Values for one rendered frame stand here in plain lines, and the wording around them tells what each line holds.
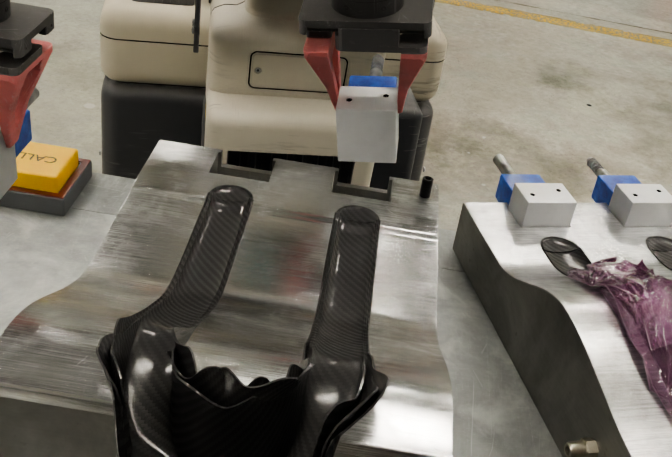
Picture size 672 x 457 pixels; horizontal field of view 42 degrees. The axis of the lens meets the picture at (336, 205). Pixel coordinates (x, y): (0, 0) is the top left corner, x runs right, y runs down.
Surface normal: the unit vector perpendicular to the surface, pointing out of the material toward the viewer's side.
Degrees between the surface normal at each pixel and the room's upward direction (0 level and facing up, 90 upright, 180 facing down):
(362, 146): 99
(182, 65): 90
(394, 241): 1
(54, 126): 0
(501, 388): 0
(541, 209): 90
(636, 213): 90
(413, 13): 12
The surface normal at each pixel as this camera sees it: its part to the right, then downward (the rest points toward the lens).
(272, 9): 0.10, 0.65
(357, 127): -0.11, 0.64
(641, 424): 0.16, -0.72
